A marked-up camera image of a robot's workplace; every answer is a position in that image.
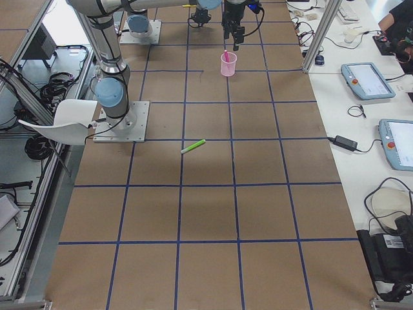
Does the black device on desk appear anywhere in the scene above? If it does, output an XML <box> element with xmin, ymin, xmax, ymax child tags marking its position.
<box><xmin>357</xmin><ymin>215</ymin><xmax>412</xmax><ymax>302</ymax></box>

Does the far teach pendant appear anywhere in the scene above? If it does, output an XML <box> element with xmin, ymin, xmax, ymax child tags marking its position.
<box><xmin>341</xmin><ymin>62</ymin><xmax>396</xmax><ymax>100</ymax></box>

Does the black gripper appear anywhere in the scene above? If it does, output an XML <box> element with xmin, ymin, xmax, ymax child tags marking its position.
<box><xmin>221</xmin><ymin>0</ymin><xmax>245</xmax><ymax>52</ymax></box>
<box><xmin>188</xmin><ymin>8</ymin><xmax>212</xmax><ymax>28</ymax></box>

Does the aluminium frame post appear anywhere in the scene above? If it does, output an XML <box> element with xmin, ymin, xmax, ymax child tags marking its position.
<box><xmin>303</xmin><ymin>0</ymin><xmax>342</xmax><ymax>74</ymax></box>

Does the blue checked pouch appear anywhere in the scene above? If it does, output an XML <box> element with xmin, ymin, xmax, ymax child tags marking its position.
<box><xmin>314</xmin><ymin>54</ymin><xmax>325</xmax><ymax>66</ymax></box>

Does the teach pendant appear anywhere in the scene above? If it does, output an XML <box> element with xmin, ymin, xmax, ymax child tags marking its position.
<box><xmin>378</xmin><ymin>119</ymin><xmax>412</xmax><ymax>171</ymax></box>
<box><xmin>341</xmin><ymin>62</ymin><xmax>396</xmax><ymax>100</ymax></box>

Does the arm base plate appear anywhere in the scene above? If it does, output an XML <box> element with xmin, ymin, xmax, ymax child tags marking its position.
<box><xmin>93</xmin><ymin>101</ymin><xmax>150</xmax><ymax>143</ymax></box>
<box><xmin>119</xmin><ymin>20</ymin><xmax>162</xmax><ymax>45</ymax></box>

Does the near teach pendant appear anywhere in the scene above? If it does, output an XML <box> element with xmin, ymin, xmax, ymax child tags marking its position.
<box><xmin>378</xmin><ymin>119</ymin><xmax>412</xmax><ymax>171</ymax></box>

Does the person in black shirt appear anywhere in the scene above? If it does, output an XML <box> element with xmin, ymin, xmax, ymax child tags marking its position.
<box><xmin>379</xmin><ymin>0</ymin><xmax>412</xmax><ymax>72</ymax></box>

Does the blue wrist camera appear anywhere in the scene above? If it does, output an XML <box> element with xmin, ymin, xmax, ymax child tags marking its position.
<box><xmin>247</xmin><ymin>0</ymin><xmax>262</xmax><ymax>15</ymax></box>

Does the green pen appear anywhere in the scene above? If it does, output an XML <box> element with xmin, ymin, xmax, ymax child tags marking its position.
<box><xmin>181</xmin><ymin>139</ymin><xmax>206</xmax><ymax>154</ymax></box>

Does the white chair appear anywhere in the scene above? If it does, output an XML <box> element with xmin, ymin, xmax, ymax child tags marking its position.
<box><xmin>19</xmin><ymin>99</ymin><xmax>97</xmax><ymax>145</ymax></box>

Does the pink mesh cup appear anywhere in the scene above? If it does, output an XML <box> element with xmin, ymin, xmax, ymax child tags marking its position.
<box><xmin>221</xmin><ymin>52</ymin><xmax>237</xmax><ymax>77</ymax></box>

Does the black power adapter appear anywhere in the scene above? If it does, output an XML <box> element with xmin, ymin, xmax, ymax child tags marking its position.
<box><xmin>327</xmin><ymin>135</ymin><xmax>358</xmax><ymax>152</ymax></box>

